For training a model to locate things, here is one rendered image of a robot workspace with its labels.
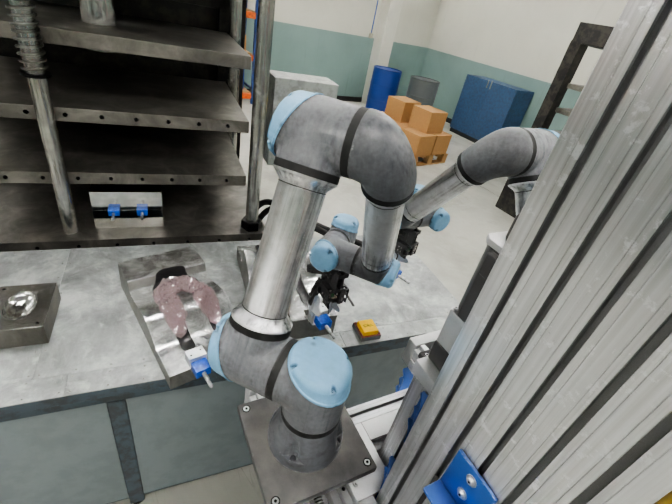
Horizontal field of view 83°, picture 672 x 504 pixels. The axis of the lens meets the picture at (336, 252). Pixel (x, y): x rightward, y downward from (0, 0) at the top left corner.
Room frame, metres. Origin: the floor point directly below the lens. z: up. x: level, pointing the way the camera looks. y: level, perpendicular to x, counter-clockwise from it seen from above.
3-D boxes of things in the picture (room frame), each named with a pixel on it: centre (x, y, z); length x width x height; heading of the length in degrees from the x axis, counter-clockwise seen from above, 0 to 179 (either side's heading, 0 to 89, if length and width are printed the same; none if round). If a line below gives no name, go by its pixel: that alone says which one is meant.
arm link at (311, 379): (0.45, -0.01, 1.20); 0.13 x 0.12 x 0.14; 75
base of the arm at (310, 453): (0.45, -0.02, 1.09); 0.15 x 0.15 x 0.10
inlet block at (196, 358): (0.68, 0.30, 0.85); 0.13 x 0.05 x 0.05; 45
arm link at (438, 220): (1.17, -0.28, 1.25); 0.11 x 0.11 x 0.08; 33
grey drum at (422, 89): (8.12, -0.97, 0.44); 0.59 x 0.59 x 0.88
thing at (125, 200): (1.60, 1.04, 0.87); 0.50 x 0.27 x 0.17; 28
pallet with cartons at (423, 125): (6.16, -0.68, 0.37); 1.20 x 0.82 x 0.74; 44
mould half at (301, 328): (1.15, 0.18, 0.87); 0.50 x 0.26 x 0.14; 28
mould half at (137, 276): (0.91, 0.46, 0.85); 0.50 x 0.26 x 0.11; 45
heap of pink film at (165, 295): (0.91, 0.45, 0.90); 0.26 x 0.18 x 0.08; 45
